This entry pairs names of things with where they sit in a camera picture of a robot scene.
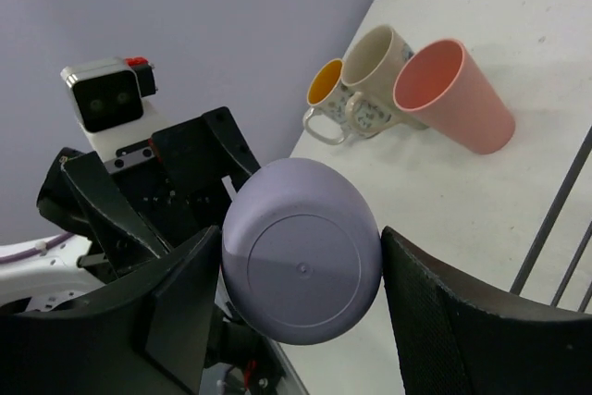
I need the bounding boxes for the white floral mug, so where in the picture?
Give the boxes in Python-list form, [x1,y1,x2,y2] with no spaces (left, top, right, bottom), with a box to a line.
[302,58,352,145]

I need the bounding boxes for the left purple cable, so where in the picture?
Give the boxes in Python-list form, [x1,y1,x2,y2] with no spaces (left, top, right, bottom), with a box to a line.
[0,232,73,265]

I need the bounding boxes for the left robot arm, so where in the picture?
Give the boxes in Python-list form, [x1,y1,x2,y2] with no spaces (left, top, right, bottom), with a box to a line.
[1,107,305,394]

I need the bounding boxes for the beige patterned mug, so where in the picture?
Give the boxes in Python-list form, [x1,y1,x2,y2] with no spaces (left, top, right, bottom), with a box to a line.
[340,25,427,136]

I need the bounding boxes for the wire dish rack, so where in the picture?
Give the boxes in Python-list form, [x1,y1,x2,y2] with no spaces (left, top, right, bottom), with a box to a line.
[510,133,591,314]

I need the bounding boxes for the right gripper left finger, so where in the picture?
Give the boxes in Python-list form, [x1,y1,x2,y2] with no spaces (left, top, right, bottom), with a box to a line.
[1,227,221,394]

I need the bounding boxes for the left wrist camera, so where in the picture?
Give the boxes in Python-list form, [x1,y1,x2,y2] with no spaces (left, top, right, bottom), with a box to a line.
[60,56,157,133]

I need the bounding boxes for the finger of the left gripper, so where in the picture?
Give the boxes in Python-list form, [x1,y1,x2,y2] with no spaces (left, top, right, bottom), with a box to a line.
[203,106,261,191]
[62,152,169,261]

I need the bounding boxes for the pink plastic cup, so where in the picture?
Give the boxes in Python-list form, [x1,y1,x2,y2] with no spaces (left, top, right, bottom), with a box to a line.
[393,39,515,154]

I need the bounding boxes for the lavender plastic cup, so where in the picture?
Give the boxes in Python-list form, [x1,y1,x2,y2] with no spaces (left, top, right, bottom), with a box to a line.
[222,158,382,345]

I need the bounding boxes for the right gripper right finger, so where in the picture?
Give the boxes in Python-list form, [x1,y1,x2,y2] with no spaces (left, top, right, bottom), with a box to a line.
[381,227,591,394]

